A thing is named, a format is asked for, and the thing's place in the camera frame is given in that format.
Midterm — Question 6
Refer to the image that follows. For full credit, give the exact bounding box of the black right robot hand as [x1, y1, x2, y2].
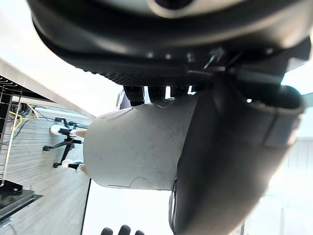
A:
[100, 224, 145, 235]

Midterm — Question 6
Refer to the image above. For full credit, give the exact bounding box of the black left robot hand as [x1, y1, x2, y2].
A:
[25, 0, 313, 235]

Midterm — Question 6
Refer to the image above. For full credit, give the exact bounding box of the white scratched plastic cup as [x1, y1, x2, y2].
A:
[83, 97, 199, 192]

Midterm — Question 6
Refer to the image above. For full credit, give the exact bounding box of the black dishwasher door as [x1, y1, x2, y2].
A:
[0, 179, 44, 221]

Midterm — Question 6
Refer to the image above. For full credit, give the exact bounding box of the person's foot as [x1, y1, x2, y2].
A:
[49, 124, 88, 138]
[61, 158, 89, 177]

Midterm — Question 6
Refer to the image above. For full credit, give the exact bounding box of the black office chair base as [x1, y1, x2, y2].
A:
[42, 117, 85, 168]

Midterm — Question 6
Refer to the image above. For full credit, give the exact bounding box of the grey counter edge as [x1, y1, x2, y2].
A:
[0, 57, 96, 118]

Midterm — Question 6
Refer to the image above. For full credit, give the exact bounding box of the black floor cable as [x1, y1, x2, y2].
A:
[34, 115, 90, 128]

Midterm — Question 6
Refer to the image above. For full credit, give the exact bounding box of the yellow cable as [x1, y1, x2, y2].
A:
[8, 102, 40, 131]

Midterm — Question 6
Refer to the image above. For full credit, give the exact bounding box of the metal wire dishwasher rack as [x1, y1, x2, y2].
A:
[0, 75, 24, 187]

